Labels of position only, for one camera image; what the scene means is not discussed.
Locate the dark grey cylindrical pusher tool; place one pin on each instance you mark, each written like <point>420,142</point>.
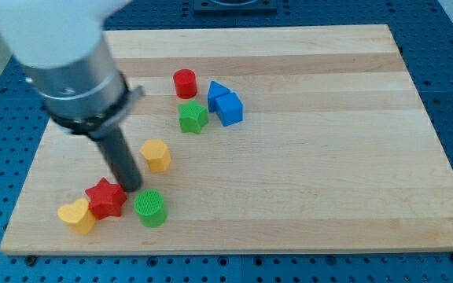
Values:
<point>113,146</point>

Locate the yellow hexagon block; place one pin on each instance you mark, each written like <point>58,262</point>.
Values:
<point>156,154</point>

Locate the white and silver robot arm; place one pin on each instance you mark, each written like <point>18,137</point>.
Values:
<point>62,49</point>

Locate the red star block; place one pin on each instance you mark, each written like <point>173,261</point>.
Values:
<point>106,199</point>

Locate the green star block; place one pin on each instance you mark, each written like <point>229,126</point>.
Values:
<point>192,117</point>

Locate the green cylinder block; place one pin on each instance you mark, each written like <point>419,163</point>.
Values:
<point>150,207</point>

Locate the yellow heart block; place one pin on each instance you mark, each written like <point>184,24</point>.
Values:
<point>77,216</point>

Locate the red cylinder block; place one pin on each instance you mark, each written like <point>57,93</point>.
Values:
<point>185,83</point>

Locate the blue triangle block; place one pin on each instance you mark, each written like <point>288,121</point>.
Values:
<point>215,90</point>

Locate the blue cube block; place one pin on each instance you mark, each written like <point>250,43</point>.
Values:
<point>229,109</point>

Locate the dark mounting plate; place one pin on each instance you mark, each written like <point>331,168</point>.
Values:
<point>223,6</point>

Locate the wooden board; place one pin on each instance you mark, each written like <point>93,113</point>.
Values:
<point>335,152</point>

